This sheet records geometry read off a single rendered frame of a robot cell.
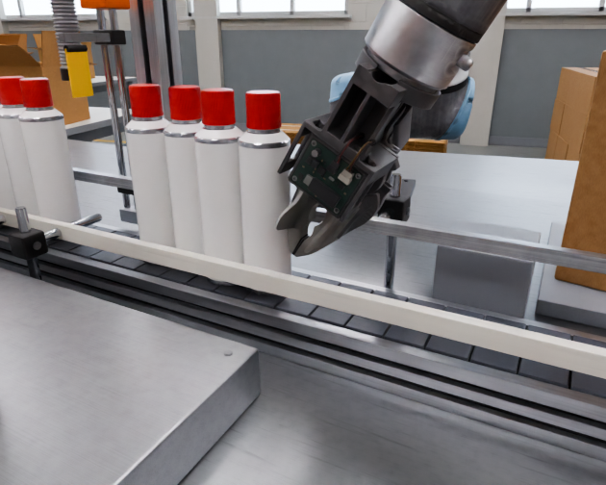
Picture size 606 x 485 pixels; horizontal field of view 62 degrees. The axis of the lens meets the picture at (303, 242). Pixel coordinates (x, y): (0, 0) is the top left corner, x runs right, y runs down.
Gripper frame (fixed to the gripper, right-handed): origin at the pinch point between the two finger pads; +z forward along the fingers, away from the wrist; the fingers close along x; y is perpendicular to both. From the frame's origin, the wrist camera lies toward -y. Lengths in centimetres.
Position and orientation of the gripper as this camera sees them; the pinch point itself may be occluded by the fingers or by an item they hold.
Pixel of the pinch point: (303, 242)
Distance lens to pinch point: 52.0
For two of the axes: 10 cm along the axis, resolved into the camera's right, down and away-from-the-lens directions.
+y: -4.6, 3.3, -8.2
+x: 7.7, 6.1, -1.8
